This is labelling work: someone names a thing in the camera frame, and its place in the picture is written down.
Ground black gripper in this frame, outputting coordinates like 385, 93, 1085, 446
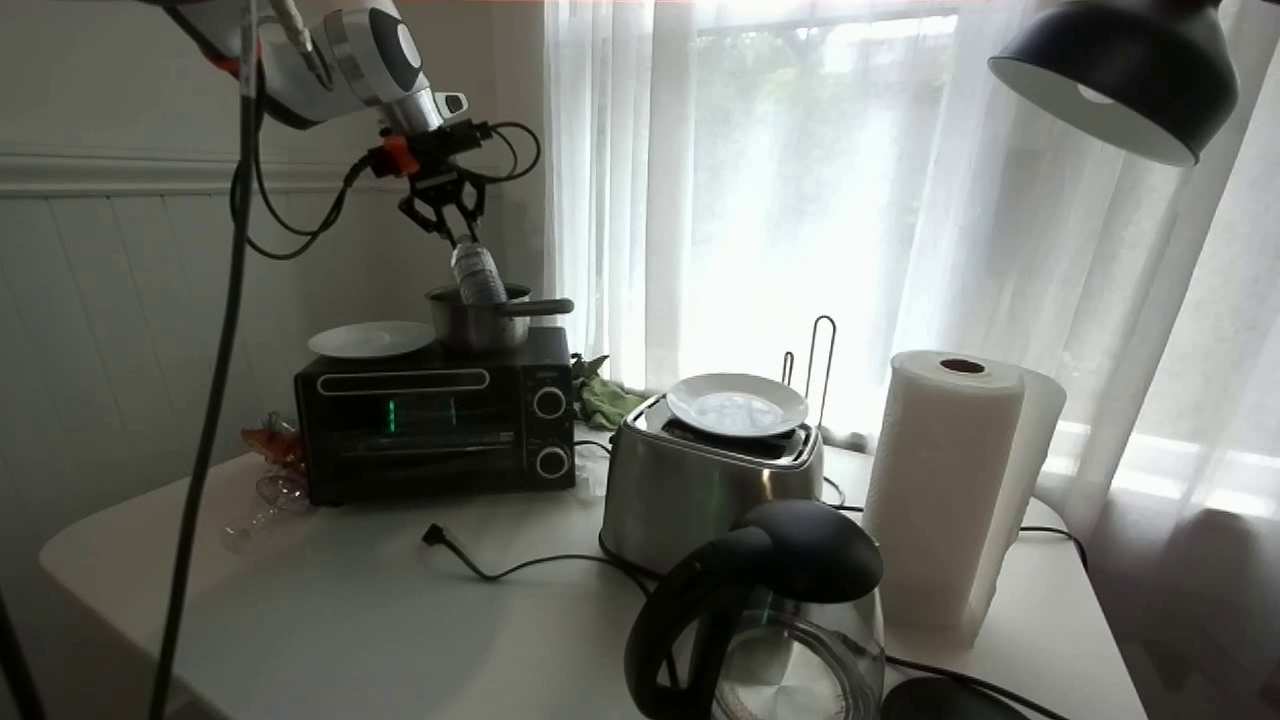
385, 121, 495, 254

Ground clear labelled water bottle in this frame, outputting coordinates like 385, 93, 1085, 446
450, 238, 513, 312

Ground white plate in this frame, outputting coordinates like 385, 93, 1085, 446
304, 316, 445, 367
661, 367, 814, 446

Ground black toaster oven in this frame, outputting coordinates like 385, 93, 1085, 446
292, 324, 582, 508

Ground green cloth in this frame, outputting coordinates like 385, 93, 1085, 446
574, 347, 649, 438

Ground pink tinted glass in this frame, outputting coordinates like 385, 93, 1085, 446
236, 414, 312, 473

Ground clear wine glass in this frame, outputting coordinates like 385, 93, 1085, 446
215, 456, 319, 544

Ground white sheer curtain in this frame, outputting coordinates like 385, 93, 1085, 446
538, 0, 1280, 536

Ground stainless steel toaster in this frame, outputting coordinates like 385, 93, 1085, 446
596, 389, 832, 579

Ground glass kettle with black lid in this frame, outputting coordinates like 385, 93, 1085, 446
620, 498, 891, 720

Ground white paper towel roll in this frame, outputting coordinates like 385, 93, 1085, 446
860, 347, 1071, 641

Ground black kettle base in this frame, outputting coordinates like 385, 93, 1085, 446
882, 673, 1032, 720

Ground black lamp shade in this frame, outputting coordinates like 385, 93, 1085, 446
988, 0, 1244, 171

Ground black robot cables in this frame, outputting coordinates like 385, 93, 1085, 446
225, 117, 550, 265

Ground steel pot with handle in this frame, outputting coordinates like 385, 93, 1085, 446
425, 284, 582, 360

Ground black power cord with plug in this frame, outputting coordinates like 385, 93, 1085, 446
421, 521, 661, 599

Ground metal wire rack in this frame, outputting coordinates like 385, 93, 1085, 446
776, 312, 845, 448

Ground thin black cord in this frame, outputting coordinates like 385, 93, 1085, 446
883, 521, 1098, 720

